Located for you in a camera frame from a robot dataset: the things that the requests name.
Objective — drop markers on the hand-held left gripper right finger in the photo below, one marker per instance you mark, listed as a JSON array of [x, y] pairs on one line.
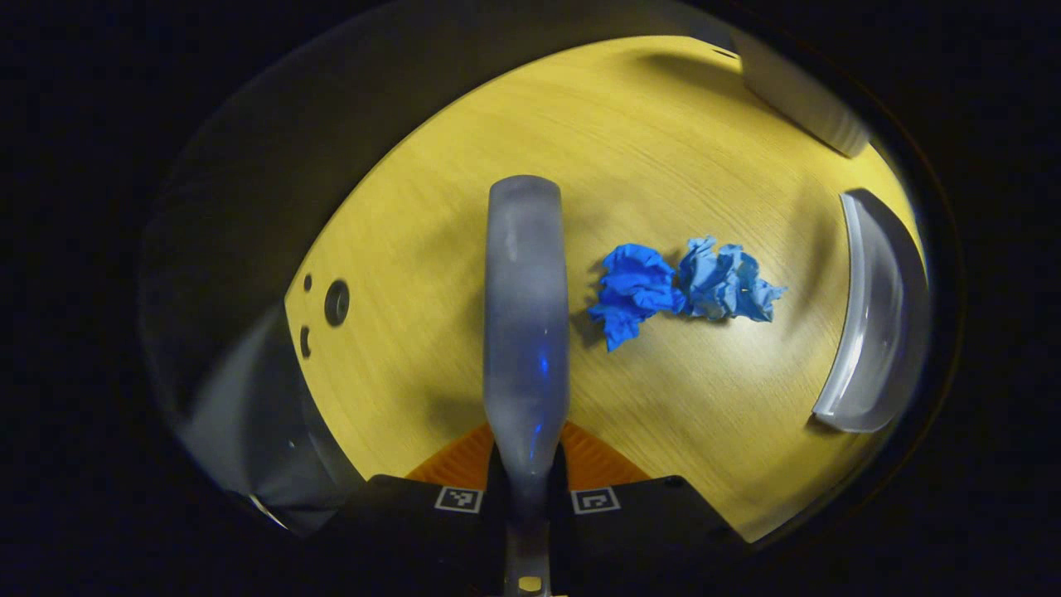
[[638, 531]]

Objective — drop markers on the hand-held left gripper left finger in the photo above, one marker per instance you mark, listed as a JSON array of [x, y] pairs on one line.
[[414, 531]]

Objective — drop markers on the small grey broom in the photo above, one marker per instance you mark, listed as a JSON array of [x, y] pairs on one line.
[[526, 315]]

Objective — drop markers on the dark blue paper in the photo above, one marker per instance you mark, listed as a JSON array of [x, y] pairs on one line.
[[634, 286]]

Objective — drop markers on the light blue paper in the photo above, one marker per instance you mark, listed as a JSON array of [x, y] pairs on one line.
[[721, 282]]

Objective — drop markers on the grey dustpan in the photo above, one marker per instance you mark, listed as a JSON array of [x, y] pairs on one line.
[[879, 332]]

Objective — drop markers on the white ribbed garbage bin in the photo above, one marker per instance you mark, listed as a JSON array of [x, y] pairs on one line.
[[804, 99]]

